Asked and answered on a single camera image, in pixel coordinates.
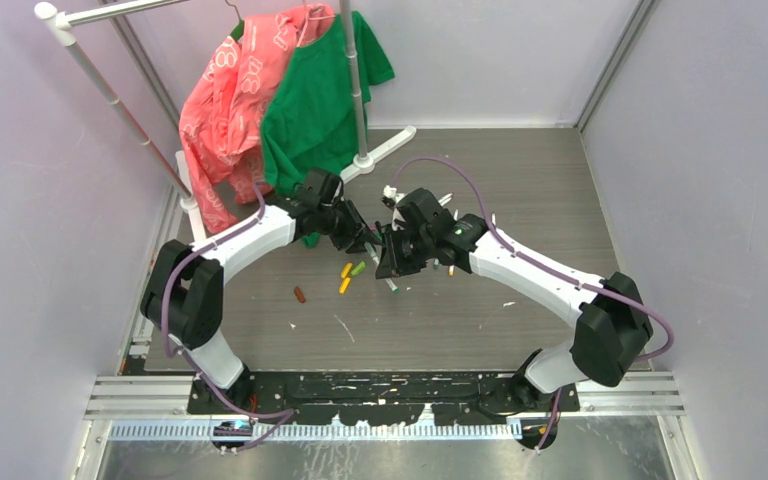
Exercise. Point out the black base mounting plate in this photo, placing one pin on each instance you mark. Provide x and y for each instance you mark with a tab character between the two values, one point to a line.
385	398

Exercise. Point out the yellow pen cap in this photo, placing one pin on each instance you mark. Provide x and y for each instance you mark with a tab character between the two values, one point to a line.
346	270
344	285

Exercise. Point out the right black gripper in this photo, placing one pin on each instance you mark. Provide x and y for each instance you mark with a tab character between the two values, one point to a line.
392	265

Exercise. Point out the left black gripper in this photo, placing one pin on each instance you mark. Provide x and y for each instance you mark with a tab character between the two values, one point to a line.
358	231

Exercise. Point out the pink patterned shirt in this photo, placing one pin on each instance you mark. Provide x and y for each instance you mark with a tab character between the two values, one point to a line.
220	121

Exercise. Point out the brown pen cap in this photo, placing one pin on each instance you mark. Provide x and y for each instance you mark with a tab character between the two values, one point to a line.
299	295

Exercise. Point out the small marker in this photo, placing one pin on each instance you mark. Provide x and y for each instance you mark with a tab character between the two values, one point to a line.
445	199

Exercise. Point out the light green pen cap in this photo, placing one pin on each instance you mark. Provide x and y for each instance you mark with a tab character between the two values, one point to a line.
358	268

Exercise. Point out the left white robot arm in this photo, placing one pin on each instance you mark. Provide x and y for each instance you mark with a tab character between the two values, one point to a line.
185	292

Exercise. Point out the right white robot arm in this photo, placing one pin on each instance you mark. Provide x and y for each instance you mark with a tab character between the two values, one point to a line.
609	333

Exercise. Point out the green t-shirt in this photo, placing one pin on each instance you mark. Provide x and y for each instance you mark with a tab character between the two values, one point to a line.
310	122

